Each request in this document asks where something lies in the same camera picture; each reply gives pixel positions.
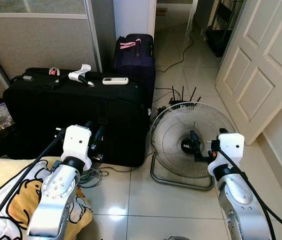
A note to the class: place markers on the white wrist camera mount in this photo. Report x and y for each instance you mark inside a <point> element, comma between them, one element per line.
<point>230,147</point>
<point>76,142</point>

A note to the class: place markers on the white remote control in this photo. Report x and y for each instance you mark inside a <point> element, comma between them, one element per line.
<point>115,81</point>

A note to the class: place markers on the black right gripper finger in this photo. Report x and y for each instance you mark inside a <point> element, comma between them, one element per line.
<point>195,140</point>
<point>201,156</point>

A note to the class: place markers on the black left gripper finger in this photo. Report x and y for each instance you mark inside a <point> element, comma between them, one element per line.
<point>99,135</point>
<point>88,124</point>

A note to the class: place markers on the white paper luggage tag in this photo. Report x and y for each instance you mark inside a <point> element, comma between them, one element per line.
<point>78,74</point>

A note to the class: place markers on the black trolley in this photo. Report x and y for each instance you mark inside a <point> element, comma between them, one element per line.
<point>220,35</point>

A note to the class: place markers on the grey partition panel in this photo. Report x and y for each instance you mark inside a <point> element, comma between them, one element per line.
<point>36,45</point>

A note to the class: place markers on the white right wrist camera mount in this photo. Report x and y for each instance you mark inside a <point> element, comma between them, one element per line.
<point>230,147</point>

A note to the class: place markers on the yellow cartoon print blanket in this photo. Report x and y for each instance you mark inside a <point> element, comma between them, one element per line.
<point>11,200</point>

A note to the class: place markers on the large black suitcase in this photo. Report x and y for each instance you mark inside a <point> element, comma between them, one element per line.
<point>71,125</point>

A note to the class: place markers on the grey floor fan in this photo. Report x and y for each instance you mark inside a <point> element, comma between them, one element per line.
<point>173,125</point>

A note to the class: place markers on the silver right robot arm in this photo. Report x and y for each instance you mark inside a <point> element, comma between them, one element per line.
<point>238,200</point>

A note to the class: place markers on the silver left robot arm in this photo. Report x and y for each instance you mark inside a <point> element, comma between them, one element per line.
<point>56,200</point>

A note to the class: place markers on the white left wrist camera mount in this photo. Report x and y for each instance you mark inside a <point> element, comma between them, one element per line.
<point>76,142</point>

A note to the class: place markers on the small silver tag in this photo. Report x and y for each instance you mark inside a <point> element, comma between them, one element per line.
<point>28,77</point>

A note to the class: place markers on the red padlock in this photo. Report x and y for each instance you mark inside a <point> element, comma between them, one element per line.
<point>54,72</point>

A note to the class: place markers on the grey right robot leg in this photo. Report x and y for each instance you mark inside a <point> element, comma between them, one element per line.
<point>176,238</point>

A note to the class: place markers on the pink ribbon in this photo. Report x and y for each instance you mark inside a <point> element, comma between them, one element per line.
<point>128,45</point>

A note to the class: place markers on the black router with antennas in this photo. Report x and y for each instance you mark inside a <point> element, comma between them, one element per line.
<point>180,102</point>

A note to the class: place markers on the purple suitcase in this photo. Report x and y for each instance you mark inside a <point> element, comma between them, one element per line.
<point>138,65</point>

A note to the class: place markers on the white panelled door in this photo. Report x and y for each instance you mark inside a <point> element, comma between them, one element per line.
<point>260,65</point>

